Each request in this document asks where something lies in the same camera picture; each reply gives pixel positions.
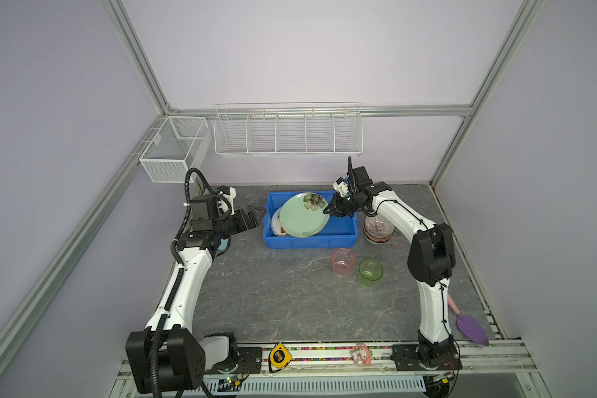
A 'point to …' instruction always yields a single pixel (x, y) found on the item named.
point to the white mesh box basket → (180, 143)
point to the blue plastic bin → (340, 232)
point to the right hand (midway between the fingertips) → (324, 212)
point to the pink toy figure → (362, 355)
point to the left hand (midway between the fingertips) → (256, 216)
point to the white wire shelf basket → (288, 128)
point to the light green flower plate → (302, 215)
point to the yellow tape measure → (279, 357)
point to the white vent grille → (318, 385)
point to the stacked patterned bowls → (377, 230)
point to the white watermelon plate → (275, 224)
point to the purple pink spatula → (468, 326)
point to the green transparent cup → (370, 271)
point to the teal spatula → (224, 245)
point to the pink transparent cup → (342, 261)
